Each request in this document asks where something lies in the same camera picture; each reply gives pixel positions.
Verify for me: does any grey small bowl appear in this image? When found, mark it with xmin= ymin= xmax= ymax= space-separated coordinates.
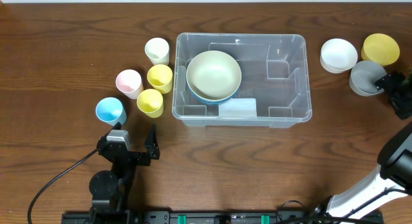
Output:
xmin=349 ymin=61 xmax=387 ymax=97

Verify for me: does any white small bowl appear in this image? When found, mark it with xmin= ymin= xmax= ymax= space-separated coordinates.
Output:
xmin=320 ymin=39 xmax=358 ymax=74

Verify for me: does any large cream bowl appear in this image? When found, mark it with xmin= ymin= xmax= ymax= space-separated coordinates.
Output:
xmin=186 ymin=50 xmax=242 ymax=91

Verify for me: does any dark blue bowl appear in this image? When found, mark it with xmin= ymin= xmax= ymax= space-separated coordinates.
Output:
xmin=195 ymin=97 xmax=231 ymax=105
xmin=187 ymin=86 xmax=239 ymax=105

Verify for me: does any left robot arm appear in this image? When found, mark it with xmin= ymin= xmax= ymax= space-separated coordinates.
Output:
xmin=89 ymin=122 xmax=160 ymax=210

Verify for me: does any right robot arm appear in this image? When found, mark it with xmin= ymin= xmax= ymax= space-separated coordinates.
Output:
xmin=323 ymin=71 xmax=411 ymax=219

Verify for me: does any clear plastic storage container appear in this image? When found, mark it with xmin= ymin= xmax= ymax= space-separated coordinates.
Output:
xmin=172 ymin=32 xmax=312 ymax=128

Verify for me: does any light blue cup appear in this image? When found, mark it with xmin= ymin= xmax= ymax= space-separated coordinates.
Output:
xmin=95 ymin=97 xmax=127 ymax=126

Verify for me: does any yellow small bowl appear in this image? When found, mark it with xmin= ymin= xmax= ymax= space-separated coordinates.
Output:
xmin=361 ymin=33 xmax=400 ymax=66

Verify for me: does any yellow cup lower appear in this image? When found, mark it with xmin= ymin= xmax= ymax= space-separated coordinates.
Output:
xmin=136 ymin=89 xmax=164 ymax=118

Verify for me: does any yellow cup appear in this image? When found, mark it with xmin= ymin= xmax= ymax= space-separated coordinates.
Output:
xmin=147 ymin=64 xmax=173 ymax=94
xmin=136 ymin=89 xmax=164 ymax=118

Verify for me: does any pink cup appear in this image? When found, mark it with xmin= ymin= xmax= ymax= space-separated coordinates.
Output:
xmin=115 ymin=70 xmax=144 ymax=99

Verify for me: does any yellow cup upper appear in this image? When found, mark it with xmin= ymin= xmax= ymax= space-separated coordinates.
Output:
xmin=147 ymin=64 xmax=173 ymax=94

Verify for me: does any cream white cup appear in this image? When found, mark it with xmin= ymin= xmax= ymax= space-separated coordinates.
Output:
xmin=144 ymin=37 xmax=170 ymax=65

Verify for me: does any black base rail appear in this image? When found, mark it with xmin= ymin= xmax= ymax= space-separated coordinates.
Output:
xmin=61 ymin=209 xmax=386 ymax=224

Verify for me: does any left black cable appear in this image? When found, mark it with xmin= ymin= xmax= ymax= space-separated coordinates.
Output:
xmin=27 ymin=148 xmax=101 ymax=224

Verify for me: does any black cable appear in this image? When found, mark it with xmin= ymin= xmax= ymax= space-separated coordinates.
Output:
xmin=27 ymin=148 xmax=101 ymax=224
xmin=276 ymin=188 xmax=412 ymax=224

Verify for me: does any right black cable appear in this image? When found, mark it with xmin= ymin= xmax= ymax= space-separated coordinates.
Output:
xmin=276 ymin=188 xmax=412 ymax=224

